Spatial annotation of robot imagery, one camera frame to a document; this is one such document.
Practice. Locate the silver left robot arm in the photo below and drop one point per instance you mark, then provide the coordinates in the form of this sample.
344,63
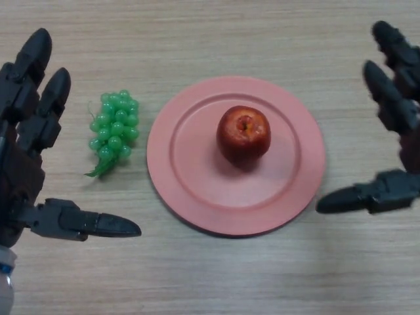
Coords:
5,282

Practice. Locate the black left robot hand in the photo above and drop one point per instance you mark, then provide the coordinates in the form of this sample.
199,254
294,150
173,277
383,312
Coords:
23,138

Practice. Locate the red apple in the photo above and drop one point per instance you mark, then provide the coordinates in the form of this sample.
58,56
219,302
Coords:
243,134

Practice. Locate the pink round plate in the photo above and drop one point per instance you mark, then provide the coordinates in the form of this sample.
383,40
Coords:
197,190

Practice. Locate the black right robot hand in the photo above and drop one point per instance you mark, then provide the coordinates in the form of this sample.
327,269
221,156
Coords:
407,108

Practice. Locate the green grape bunch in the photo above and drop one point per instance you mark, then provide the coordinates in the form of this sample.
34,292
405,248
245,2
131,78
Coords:
113,131

